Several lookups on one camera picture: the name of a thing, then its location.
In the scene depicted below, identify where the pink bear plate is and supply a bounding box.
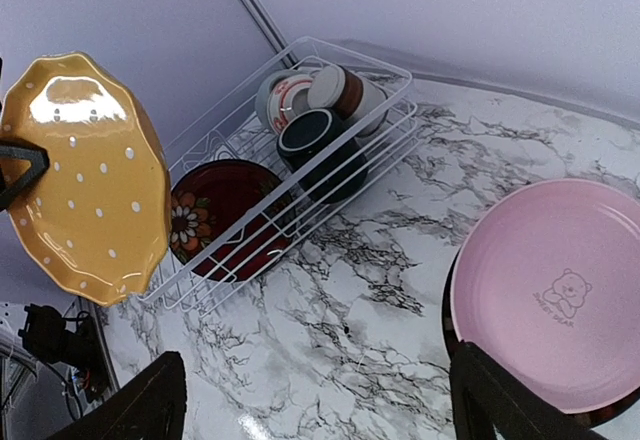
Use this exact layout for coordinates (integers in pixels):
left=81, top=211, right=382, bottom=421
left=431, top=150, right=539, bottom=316
left=450, top=179, right=639, bottom=414

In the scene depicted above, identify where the dark red floral plate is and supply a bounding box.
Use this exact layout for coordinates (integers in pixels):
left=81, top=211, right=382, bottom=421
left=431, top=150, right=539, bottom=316
left=169, top=159, right=296, bottom=282

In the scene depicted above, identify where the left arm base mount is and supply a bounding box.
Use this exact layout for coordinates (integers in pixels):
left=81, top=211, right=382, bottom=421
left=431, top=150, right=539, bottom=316
left=18, top=304, right=109, bottom=402

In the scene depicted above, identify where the white red patterned bowl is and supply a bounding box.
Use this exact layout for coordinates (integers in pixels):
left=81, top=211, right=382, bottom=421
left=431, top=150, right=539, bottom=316
left=254, top=69, right=314, bottom=134

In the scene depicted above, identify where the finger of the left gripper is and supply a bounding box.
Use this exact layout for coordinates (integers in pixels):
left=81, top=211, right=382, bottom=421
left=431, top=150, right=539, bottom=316
left=1, top=141, right=49, bottom=211

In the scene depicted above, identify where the aluminium front rail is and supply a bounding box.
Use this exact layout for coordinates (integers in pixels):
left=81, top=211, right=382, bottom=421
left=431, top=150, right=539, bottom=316
left=0, top=294, right=121, bottom=440

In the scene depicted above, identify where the black rimmed cream plate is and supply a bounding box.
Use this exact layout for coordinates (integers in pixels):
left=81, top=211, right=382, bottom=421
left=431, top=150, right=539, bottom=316
left=441, top=255, right=639, bottom=429

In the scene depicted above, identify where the white wire dish rack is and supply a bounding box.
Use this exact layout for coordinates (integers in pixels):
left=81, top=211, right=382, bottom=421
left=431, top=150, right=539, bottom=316
left=142, top=37, right=418, bottom=314

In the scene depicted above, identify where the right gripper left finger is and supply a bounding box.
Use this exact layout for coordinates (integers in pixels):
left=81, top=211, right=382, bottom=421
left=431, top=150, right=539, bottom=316
left=51, top=351, right=186, bottom=440

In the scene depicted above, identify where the cream brown cup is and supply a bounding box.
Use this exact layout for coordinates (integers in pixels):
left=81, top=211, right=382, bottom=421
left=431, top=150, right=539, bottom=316
left=307, top=64, right=388, bottom=128

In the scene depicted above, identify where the yellow polka dot plate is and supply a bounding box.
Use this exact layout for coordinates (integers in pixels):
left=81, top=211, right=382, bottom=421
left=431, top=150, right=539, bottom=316
left=1, top=52, right=171, bottom=306

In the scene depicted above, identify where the left aluminium frame post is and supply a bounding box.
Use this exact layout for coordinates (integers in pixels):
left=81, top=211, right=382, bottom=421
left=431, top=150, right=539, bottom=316
left=239, top=0, right=288, bottom=53

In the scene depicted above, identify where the dark green mug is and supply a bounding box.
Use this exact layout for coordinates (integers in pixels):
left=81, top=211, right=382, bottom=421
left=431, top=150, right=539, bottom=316
left=275, top=107, right=371, bottom=206

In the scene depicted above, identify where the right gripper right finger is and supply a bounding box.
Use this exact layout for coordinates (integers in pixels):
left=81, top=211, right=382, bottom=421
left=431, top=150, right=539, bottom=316
left=449, top=341, right=610, bottom=439

